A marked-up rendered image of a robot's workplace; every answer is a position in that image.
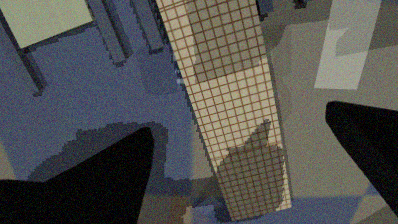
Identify tan grid-patterned strip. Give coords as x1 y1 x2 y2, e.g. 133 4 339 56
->
156 0 291 221

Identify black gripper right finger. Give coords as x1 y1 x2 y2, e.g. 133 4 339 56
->
325 100 398 217

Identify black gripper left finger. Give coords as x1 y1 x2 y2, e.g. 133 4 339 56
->
0 127 154 224

